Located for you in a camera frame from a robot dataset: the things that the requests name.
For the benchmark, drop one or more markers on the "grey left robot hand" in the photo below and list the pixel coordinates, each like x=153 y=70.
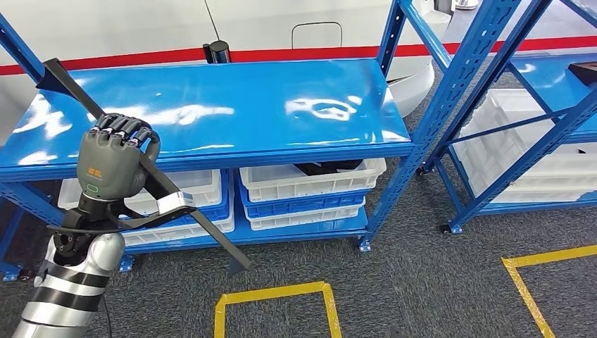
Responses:
x=107 y=163

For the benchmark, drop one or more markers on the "long black plastic panel part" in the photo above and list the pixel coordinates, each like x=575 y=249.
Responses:
x=219 y=236

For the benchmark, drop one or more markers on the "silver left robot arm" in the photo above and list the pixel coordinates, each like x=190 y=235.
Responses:
x=100 y=254

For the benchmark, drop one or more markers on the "blue steel shelf rack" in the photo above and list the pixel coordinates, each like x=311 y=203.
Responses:
x=545 y=74
x=256 y=93

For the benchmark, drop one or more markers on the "dark brown part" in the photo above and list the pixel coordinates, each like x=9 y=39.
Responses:
x=585 y=73

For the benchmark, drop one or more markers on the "white car with red stripe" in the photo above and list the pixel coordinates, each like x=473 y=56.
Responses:
x=116 y=32

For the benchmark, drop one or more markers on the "yellow floor tape square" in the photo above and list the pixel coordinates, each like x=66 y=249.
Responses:
x=517 y=280
x=275 y=292

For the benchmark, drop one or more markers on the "grey upright panel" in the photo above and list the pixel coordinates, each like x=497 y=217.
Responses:
x=443 y=5

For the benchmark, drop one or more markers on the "white rounded base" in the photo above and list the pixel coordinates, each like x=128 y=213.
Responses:
x=466 y=3

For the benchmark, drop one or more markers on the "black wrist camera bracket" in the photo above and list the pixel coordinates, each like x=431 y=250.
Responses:
x=149 y=221

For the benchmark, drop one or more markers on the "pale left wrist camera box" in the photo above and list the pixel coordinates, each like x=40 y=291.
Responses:
x=175 y=203

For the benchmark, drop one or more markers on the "black cylinder post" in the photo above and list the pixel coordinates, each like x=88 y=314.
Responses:
x=218 y=52

